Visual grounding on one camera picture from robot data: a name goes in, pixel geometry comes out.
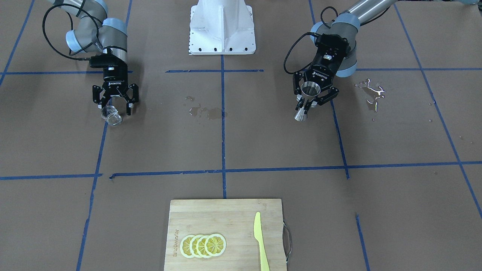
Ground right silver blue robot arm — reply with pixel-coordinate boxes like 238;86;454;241
49;0;139;115

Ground wooden cutting board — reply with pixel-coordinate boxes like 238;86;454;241
164;199;287;271

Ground yellow plastic knife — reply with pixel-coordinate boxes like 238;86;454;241
253;212;270;271

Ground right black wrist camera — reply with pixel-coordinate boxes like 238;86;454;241
89;53;123;69

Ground metal board handle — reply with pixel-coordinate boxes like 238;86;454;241
282;220;293;264

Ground clear shot glass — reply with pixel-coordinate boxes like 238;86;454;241
101;105;122;126

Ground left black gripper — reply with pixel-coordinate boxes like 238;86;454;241
293;53;344;108

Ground black camera cable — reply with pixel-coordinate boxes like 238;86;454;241
283;6;339;75
42;5;102;61

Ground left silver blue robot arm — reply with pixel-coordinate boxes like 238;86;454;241
292;0;394;114

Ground lemon slice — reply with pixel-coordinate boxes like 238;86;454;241
197;235;212;258
180;234;195;259
204;233;227;257
188;234;203;258

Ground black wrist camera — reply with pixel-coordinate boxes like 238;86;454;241
89;53;123;69
314;34;351;54

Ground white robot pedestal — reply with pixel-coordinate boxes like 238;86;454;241
188;0;256;55

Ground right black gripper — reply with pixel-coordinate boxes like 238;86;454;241
92;66;140;116

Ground steel double jigger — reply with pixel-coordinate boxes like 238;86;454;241
294;82;321;122

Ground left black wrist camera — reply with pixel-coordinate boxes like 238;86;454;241
314;34;351;54

